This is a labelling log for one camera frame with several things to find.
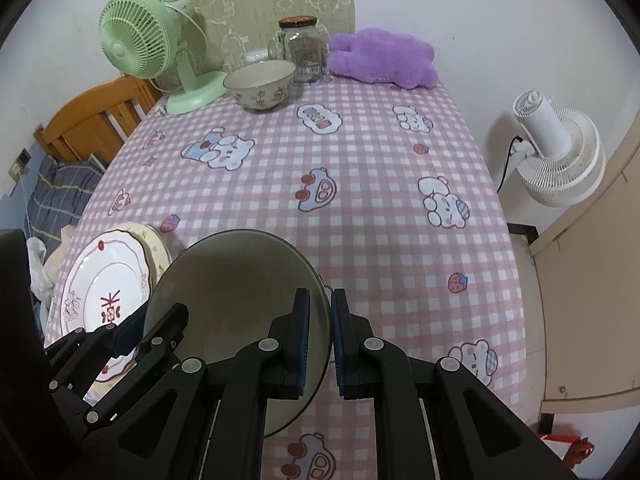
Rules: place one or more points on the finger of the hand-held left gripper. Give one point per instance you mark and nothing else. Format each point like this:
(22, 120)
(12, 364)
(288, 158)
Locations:
(167, 325)
(131, 332)

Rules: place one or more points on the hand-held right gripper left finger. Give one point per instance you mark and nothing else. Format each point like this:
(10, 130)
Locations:
(302, 340)

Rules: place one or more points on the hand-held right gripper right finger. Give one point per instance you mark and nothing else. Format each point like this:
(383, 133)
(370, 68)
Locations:
(340, 345)

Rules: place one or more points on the white plate with red mark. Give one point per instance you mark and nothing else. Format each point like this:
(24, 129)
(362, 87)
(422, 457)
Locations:
(100, 280)

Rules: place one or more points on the large yellow floral beaded plate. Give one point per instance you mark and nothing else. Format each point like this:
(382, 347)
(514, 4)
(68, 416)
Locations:
(159, 255)

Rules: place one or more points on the grey ceramic bowl blue floral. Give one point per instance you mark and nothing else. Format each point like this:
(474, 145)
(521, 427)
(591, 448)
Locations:
(235, 280)
(260, 95)

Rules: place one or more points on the white plastic bag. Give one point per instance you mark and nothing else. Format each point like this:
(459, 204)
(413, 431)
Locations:
(40, 270)

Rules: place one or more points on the grey plaid bedding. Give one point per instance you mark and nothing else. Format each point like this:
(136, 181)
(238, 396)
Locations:
(60, 190)

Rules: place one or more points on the pink checked tablecloth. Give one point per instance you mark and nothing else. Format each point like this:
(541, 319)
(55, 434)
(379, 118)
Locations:
(360, 160)

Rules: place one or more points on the wooden bed headboard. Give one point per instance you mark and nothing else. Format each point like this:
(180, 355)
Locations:
(85, 120)

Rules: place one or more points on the white desk fan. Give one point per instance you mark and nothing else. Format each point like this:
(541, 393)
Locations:
(555, 160)

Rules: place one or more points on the small white container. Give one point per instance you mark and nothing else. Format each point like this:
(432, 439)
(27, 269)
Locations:
(257, 55)

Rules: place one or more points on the glass jar with dark lid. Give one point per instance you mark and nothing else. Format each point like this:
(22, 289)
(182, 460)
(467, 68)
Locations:
(302, 55)

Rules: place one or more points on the green desk fan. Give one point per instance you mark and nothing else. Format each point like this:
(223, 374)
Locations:
(130, 40)

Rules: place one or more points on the purple plush toy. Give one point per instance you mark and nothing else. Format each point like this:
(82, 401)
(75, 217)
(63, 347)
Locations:
(380, 57)

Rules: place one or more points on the clear glass mug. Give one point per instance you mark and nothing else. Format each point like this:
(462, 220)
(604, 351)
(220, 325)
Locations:
(279, 49)

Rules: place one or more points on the green patterned cushion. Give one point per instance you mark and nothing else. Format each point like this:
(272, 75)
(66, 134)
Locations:
(240, 5)

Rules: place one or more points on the wall socket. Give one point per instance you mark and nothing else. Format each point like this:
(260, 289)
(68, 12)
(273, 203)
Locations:
(21, 160)

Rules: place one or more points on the red metal frame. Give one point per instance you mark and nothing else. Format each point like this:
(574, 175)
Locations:
(570, 452)

